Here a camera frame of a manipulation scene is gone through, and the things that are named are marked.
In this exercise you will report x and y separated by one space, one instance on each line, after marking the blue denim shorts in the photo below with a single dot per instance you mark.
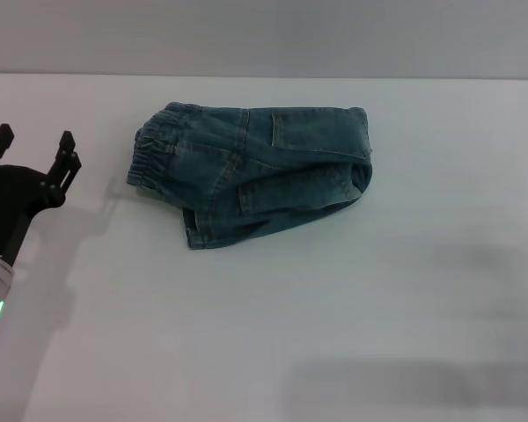
255 176

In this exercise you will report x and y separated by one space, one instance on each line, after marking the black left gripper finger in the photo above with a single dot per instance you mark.
66 158
3 140

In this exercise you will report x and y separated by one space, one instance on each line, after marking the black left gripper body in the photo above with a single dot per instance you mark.
13 198

